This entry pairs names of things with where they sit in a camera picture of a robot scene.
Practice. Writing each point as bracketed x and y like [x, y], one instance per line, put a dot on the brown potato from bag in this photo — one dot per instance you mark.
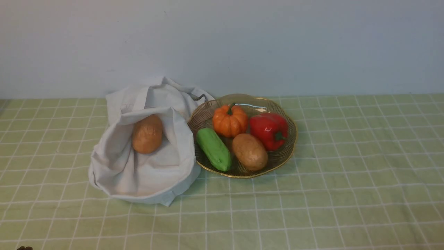
[147, 135]

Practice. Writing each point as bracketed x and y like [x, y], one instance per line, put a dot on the white cloth bag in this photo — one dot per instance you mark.
[157, 178]

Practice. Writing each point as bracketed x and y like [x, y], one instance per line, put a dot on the small orange pumpkin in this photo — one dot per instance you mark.
[230, 120]

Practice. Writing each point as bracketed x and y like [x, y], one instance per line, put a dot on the green cucumber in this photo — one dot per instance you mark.
[214, 148]

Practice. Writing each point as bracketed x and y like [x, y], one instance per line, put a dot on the brown potato in basket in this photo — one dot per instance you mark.
[250, 152]

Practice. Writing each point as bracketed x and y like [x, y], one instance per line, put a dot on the red bell pepper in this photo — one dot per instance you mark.
[269, 128]

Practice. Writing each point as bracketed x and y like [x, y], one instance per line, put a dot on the green checkered tablecloth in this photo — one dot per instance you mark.
[367, 174]

